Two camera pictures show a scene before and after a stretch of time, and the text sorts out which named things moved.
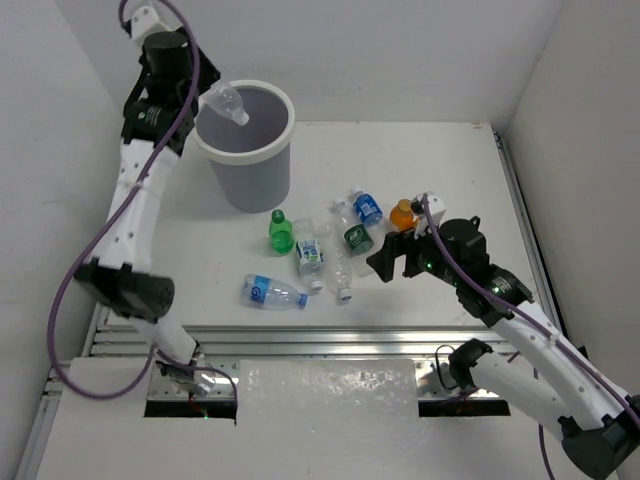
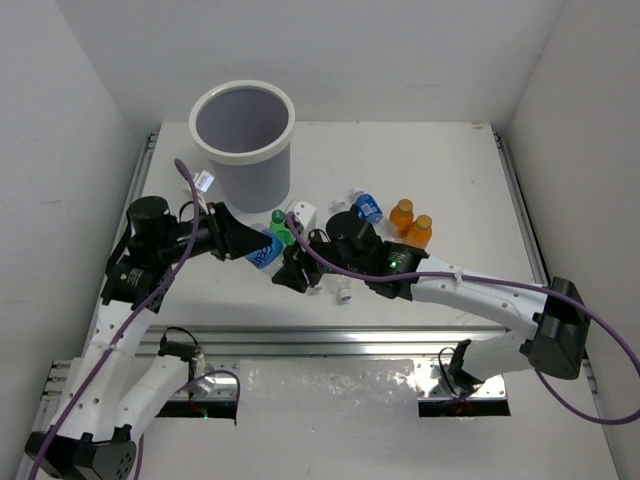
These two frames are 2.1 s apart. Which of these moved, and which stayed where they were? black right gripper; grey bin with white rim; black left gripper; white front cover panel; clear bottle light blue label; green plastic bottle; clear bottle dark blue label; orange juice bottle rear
Moved: black left gripper; black right gripper; clear bottle light blue label
Stayed: green plastic bottle; white front cover panel; orange juice bottle rear; clear bottle dark blue label; grey bin with white rim
